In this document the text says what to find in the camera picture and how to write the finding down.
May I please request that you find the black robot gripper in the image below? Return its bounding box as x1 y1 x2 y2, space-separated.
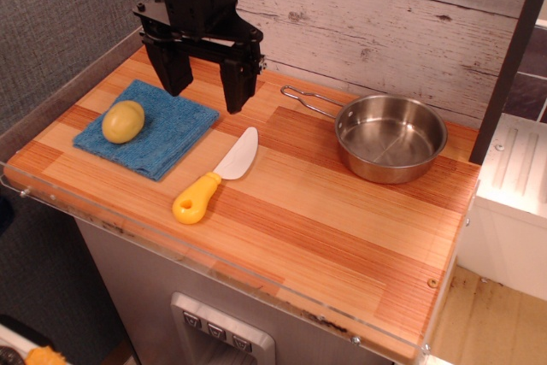
133 0 264 115

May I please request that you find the yellow handled toy knife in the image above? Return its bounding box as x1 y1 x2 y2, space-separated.
172 127 259 225

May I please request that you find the blue folded cloth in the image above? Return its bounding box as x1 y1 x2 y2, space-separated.
73 79 220 181

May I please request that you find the yellow toy potato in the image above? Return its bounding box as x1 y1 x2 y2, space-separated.
102 100 145 144

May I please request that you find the clear acrylic table guard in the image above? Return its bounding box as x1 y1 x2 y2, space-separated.
6 152 479 364

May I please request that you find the small steel saucepan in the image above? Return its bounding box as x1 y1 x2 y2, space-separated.
280 85 448 185

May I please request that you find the grey toy cabinet front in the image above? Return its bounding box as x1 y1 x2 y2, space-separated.
77 220 388 364

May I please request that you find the silver dispenser button panel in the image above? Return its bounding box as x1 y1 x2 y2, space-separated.
170 292 276 364

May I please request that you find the orange object bottom left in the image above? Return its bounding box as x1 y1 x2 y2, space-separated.
25 346 68 365

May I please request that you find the dark grey corner post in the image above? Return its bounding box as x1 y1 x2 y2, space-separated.
469 0 544 165

